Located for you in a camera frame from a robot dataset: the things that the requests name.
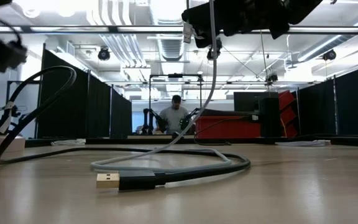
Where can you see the black overhead frame beam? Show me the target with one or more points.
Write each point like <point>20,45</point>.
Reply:
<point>113,29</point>

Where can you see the black table frame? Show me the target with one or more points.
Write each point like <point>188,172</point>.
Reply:
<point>244,140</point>

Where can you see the black hanging ceiling fixture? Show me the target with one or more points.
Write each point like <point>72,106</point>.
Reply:
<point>219,51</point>
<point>103,53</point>
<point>329,55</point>
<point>271,77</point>

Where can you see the background black robot arm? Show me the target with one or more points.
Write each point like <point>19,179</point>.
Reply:
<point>187,119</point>
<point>15,111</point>
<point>149,119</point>

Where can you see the red bin rack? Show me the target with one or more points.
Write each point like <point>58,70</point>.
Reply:
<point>287,115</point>

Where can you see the red storage bin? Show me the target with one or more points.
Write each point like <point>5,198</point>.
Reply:
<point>228,129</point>

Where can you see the black monitor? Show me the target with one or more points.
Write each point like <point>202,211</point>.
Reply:
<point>247,101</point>

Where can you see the black background rig frame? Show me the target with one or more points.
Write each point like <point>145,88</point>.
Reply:
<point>175,75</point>
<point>36,82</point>

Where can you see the light wood desk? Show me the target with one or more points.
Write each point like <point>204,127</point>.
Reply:
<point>148,137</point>

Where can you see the person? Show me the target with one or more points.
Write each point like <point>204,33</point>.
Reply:
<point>174,118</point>

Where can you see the black tower power strip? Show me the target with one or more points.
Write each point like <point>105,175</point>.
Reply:
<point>269,121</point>

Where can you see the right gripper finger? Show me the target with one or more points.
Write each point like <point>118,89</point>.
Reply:
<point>207,39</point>
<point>197,17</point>

